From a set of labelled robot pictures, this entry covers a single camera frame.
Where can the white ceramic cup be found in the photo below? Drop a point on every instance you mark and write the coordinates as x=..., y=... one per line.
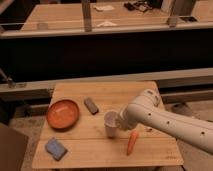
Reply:
x=110, y=124

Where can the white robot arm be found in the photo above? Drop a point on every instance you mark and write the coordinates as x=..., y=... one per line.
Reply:
x=143, y=109

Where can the grey brown block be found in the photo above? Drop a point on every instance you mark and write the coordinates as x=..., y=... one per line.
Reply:
x=91, y=106

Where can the wooden cutting board table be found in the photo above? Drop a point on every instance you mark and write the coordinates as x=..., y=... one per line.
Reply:
x=87, y=144

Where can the orange bowl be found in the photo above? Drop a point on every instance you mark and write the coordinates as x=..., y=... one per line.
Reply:
x=62, y=114

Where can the orange carrot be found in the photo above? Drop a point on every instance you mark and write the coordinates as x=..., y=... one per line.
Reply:
x=132, y=140

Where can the white cloth on bench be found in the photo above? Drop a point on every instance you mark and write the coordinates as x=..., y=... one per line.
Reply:
x=107, y=24

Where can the white paper on bench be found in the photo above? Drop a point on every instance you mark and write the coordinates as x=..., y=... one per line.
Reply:
x=103, y=8

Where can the blue sponge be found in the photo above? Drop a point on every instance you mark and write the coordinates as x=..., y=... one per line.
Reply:
x=56, y=149

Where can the black tools on bench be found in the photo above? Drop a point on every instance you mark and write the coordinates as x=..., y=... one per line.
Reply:
x=140, y=5

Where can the metal post left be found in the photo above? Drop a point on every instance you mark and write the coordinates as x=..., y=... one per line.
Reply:
x=86, y=15

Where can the metal post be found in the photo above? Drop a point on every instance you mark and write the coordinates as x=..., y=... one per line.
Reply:
x=180, y=8
x=86, y=15

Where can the metal post right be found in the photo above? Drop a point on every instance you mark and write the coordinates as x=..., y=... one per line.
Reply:
x=180, y=8

